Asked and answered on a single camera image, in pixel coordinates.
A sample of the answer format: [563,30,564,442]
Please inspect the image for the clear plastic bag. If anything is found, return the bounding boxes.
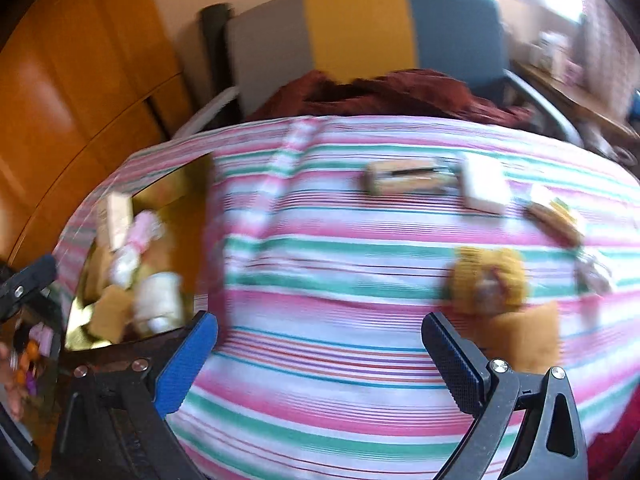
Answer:
[575,250,618,321]

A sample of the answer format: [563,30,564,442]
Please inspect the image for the white sponge block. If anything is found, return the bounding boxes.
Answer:
[457,155,511,216]

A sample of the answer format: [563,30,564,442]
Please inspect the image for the pink white boxes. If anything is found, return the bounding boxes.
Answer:
[535,32,583,81]

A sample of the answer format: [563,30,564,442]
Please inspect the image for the beige printed carton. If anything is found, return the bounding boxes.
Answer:
[97,192,133,253]

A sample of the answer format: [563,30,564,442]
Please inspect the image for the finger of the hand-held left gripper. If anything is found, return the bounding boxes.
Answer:
[0,254,58,323]

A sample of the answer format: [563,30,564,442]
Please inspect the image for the white cloth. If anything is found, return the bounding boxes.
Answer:
[132,272,183,333]

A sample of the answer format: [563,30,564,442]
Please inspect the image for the red fabric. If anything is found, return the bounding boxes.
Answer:
[587,410,640,480]

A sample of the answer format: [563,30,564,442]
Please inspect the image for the striped tablecloth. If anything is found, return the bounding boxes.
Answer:
[52,115,640,480]

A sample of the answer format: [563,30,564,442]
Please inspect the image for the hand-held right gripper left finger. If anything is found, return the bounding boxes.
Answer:
[50,310,219,480]

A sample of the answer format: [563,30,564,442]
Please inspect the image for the wooden side table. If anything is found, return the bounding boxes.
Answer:
[515,60,640,141]

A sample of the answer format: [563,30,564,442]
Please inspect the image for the wooden wardrobe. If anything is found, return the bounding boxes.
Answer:
[0,0,196,261]

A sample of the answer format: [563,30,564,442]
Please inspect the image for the grey yellow blue chair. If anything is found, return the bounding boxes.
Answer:
[172,0,583,148]

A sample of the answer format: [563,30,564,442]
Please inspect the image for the gold tin box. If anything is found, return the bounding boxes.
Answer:
[60,152,221,351]

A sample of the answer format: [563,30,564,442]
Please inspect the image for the beige patterned curtain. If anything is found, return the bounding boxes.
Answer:
[582,0,640,91]

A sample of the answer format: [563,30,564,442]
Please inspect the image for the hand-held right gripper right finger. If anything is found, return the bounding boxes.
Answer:
[421,311,590,480]

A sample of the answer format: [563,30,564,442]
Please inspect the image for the maroon cloth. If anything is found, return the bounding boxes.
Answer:
[247,69,536,128]

